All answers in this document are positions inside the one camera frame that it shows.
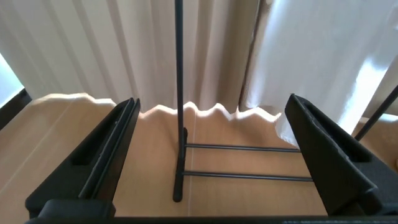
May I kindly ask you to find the white printed t-shirt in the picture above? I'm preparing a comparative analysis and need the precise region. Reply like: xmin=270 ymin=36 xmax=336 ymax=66
xmin=244 ymin=0 xmax=398 ymax=149

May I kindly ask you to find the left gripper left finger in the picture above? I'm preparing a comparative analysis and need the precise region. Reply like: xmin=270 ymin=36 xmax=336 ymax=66
xmin=24 ymin=97 xmax=142 ymax=218

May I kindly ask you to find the black clothes rack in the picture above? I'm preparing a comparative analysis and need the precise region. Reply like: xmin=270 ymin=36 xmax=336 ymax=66
xmin=172 ymin=0 xmax=398 ymax=203

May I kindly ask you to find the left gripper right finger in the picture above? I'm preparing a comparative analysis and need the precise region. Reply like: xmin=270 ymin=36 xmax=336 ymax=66
xmin=284 ymin=93 xmax=398 ymax=217

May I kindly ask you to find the beige curtain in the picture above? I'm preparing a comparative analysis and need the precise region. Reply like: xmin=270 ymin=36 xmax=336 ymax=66
xmin=0 ymin=0 xmax=398 ymax=119

